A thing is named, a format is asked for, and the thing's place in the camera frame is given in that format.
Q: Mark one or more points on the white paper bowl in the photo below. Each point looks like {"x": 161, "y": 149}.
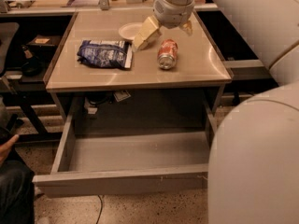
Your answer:
{"x": 128, "y": 31}

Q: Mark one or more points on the open grey drawer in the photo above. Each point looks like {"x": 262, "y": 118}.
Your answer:
{"x": 149, "y": 144}

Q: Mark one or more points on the black bag under desk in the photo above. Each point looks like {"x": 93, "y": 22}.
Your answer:
{"x": 38, "y": 53}

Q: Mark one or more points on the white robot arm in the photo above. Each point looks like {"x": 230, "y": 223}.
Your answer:
{"x": 253, "y": 170}

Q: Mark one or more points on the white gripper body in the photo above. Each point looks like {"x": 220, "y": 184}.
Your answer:
{"x": 174, "y": 13}

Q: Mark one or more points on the person's leg in jeans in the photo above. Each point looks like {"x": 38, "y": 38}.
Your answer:
{"x": 16, "y": 187}

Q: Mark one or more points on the grey cabinet with top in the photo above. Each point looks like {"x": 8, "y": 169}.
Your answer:
{"x": 174, "y": 95}

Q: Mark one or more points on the black office chair left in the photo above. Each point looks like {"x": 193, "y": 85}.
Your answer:
{"x": 7, "y": 32}

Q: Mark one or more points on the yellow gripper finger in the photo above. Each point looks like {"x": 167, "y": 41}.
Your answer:
{"x": 186, "y": 27}
{"x": 149, "y": 32}

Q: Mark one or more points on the person's hand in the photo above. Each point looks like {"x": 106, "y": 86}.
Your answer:
{"x": 6, "y": 148}

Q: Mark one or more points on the blue chip bag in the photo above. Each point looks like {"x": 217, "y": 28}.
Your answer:
{"x": 105, "y": 54}

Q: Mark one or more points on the orange soda can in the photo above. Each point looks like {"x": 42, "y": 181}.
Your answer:
{"x": 167, "y": 54}

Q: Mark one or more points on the white tag under cabinet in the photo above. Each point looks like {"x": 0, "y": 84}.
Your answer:
{"x": 121, "y": 95}

